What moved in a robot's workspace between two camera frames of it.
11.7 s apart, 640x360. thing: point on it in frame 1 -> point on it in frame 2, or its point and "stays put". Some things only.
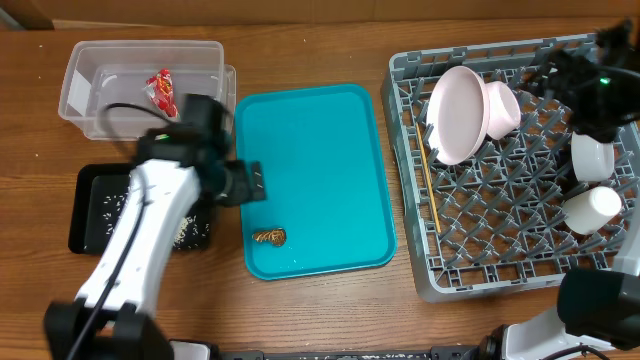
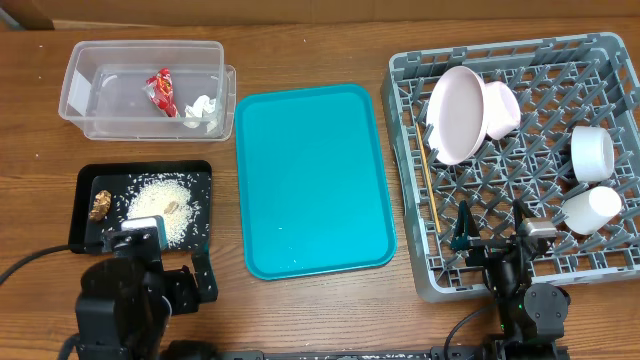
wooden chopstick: x=428 y=177 stays put
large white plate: x=458 y=115 stays put
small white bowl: x=504 y=109 stays put
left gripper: x=243 y=190 -> x=186 y=296
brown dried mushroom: x=276 y=236 -> x=101 y=205
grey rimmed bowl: x=593 y=160 stays put
